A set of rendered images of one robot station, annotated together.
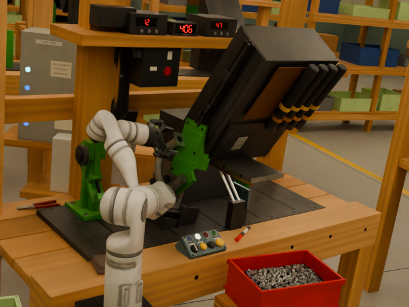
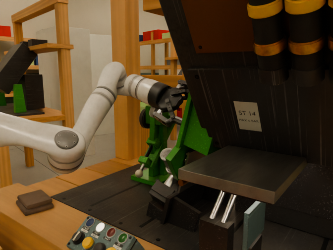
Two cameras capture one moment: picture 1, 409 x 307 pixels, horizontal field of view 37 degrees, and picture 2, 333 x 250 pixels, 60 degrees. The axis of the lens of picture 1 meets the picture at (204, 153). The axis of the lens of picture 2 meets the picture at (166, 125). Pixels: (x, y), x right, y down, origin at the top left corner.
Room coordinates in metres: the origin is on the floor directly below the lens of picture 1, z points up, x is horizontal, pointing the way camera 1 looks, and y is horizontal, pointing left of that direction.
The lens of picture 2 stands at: (1.85, -0.62, 1.29)
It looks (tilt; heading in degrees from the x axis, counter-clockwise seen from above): 10 degrees down; 77
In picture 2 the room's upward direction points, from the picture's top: straight up
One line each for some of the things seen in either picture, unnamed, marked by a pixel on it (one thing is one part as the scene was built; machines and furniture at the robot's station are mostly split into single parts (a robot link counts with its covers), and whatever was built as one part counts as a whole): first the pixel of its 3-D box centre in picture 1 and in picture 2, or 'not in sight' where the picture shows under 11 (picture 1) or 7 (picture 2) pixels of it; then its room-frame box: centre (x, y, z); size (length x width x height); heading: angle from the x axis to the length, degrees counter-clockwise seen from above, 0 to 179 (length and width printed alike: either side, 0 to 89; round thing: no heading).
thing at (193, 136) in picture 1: (195, 148); (206, 121); (2.11, 0.04, 1.17); 0.13 x 0.12 x 0.20; 130
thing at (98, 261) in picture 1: (110, 263); (34, 201); (1.65, 0.24, 0.91); 0.10 x 0.08 x 0.03; 117
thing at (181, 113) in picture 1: (198, 153); (302, 155); (2.38, 0.03, 1.07); 0.30 x 0.18 x 0.34; 130
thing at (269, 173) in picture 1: (231, 162); (263, 157); (2.18, -0.11, 1.11); 0.39 x 0.16 x 0.03; 40
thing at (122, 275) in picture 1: (122, 279); not in sight; (1.37, 0.17, 1.03); 0.09 x 0.09 x 0.17; 43
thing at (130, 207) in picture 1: (126, 222); not in sight; (1.37, 0.17, 1.19); 0.09 x 0.09 x 0.17; 82
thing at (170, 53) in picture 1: (152, 64); not in sight; (2.29, 0.24, 1.43); 0.17 x 0.12 x 0.15; 130
